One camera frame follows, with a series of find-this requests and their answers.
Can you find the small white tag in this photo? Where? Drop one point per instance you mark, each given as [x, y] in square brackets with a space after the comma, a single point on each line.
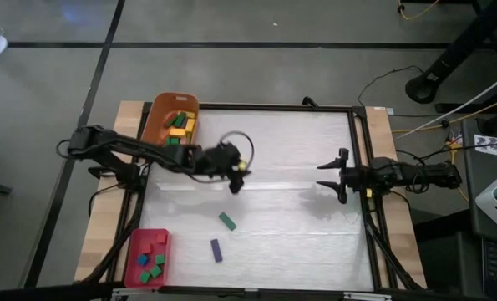
[389, 111]

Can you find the white box of blocks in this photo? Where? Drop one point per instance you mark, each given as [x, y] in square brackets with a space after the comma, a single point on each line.
[488, 200]

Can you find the black metal table frame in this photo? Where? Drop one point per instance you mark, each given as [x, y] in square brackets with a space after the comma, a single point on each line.
[273, 107]

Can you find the silver metal bracket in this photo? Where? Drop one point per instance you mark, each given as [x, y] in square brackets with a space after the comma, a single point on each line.
[127, 293]
[367, 296]

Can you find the orange plastic bin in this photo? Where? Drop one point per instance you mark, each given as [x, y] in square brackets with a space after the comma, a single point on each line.
[156, 113]

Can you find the white paper with black print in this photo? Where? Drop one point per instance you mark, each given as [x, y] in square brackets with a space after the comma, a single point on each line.
[494, 146]

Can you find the small yellow tag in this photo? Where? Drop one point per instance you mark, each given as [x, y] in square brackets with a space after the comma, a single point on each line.
[369, 193]

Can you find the blue wooden cube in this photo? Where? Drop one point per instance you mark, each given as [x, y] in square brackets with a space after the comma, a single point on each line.
[143, 260]

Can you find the red wooden cube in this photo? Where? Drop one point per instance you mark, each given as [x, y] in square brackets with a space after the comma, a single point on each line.
[161, 238]
[146, 248]

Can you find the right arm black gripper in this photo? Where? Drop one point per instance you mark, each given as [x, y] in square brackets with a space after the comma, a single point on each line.
[361, 175]

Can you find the purple long wooden block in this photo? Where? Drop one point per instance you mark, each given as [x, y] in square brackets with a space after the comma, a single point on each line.
[184, 124]
[216, 251]

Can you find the green long wooden block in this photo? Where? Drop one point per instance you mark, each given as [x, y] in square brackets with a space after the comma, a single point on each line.
[174, 122]
[173, 141]
[182, 118]
[227, 221]

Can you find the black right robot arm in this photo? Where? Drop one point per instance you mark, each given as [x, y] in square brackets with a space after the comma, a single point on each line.
[436, 175]

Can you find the dark grey side desk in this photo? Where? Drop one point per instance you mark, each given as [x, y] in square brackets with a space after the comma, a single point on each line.
[471, 209]

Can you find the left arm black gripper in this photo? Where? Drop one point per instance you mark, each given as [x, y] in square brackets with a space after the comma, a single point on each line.
[219, 161]

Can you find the black stand with round foot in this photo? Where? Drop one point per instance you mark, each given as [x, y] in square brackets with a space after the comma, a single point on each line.
[494, 123]
[461, 46]

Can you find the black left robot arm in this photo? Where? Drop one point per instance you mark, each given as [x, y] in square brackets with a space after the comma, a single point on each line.
[118, 144]

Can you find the green wooden cube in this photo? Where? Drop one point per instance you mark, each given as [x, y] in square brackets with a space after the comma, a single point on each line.
[145, 277]
[155, 271]
[160, 259]

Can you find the red plastic tray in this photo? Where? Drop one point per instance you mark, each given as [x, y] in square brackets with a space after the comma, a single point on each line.
[134, 239]

